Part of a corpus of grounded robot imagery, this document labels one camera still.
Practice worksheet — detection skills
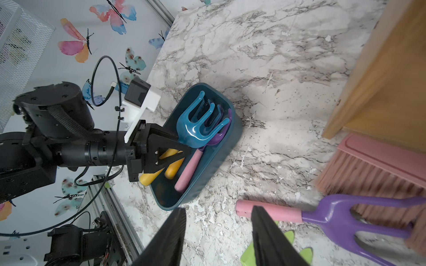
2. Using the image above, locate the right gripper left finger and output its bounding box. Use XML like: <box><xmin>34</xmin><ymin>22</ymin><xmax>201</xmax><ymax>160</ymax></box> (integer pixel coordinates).
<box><xmin>132</xmin><ymin>208</ymin><xmax>186</xmax><ymax>266</ymax></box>

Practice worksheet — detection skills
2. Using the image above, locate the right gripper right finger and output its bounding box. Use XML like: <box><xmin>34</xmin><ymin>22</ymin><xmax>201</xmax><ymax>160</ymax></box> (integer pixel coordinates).
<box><xmin>251</xmin><ymin>206</ymin><xmax>301</xmax><ymax>266</ymax></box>

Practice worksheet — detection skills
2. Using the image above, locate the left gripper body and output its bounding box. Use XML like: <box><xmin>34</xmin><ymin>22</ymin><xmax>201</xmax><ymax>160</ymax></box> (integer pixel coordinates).
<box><xmin>126</xmin><ymin>120</ymin><xmax>191</xmax><ymax>182</ymax></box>

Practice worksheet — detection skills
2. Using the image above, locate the purple fork pink handle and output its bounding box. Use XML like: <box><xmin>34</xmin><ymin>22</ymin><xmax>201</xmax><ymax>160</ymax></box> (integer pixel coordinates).
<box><xmin>174</xmin><ymin>109</ymin><xmax>233</xmax><ymax>194</ymax></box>

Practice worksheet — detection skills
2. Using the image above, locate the teal rake yellow handle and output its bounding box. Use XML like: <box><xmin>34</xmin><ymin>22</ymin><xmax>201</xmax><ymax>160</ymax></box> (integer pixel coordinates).
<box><xmin>139</xmin><ymin>90</ymin><xmax>231</xmax><ymax>187</ymax></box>

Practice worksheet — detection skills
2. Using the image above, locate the purple rake pink handle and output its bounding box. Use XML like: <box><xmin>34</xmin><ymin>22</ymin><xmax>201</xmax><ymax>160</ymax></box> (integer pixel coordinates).
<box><xmin>235</xmin><ymin>194</ymin><xmax>426</xmax><ymax>266</ymax></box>

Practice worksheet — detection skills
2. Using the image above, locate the teal plastic storage box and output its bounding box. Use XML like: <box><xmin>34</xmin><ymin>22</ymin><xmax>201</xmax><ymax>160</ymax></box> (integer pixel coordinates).
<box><xmin>150</xmin><ymin>83</ymin><xmax>243</xmax><ymax>211</ymax></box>

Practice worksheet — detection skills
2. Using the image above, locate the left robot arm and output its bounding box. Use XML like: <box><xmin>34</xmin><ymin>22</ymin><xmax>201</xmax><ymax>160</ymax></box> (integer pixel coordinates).
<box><xmin>1</xmin><ymin>82</ymin><xmax>192</xmax><ymax>202</ymax></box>

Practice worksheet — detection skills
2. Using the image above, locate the pink hand brush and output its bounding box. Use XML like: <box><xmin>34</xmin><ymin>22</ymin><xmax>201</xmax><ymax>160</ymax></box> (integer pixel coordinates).
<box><xmin>316</xmin><ymin>134</ymin><xmax>426</xmax><ymax>256</ymax></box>

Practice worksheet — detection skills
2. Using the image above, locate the wooden shelf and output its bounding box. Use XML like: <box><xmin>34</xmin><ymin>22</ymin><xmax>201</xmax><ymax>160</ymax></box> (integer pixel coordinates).
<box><xmin>322</xmin><ymin>1</ymin><xmax>426</xmax><ymax>153</ymax></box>

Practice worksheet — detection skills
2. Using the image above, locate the green rake wooden handle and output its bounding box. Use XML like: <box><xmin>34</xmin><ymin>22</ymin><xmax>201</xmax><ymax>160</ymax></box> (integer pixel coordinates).
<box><xmin>240</xmin><ymin>219</ymin><xmax>314</xmax><ymax>266</ymax></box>

